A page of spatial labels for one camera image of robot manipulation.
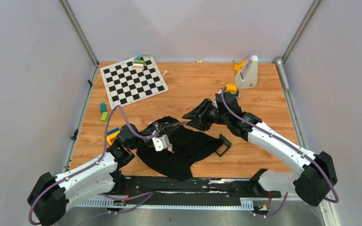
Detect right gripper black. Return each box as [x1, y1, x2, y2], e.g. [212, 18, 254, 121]
[182, 99, 230, 131]

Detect black printed t-shirt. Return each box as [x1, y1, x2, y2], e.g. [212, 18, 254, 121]
[136, 126, 223, 181]

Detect black square frame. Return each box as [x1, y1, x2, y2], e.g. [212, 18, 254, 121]
[215, 134, 232, 157]

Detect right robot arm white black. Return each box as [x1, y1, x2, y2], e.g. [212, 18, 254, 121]
[182, 91, 339, 206]

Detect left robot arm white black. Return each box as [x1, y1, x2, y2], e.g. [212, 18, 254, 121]
[27, 122, 183, 226]

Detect toy car with yellow block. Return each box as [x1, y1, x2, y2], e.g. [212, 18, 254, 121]
[224, 84, 240, 98]

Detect yellow triangular plastic tool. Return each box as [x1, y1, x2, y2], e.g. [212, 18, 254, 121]
[107, 131, 120, 145]

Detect black white chessboard mat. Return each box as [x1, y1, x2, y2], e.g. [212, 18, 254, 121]
[100, 54, 169, 109]

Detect white angled plastic stand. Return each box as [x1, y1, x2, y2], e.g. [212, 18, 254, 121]
[235, 55, 259, 89]

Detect green toy block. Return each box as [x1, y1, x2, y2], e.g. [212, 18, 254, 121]
[100, 111, 109, 122]

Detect orange plastic piece behind stand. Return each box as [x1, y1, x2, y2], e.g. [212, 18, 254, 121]
[233, 59, 247, 72]

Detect teal toy block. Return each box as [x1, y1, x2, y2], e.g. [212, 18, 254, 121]
[99, 103, 107, 113]

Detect stacked coloured toy blocks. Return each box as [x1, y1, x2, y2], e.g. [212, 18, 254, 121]
[132, 56, 145, 70]

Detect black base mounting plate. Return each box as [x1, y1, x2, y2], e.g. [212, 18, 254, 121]
[107, 176, 281, 206]

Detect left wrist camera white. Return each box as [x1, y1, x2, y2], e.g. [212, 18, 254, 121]
[152, 135, 172, 152]

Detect aluminium rail frame front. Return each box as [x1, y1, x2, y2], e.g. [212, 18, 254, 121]
[37, 175, 341, 226]

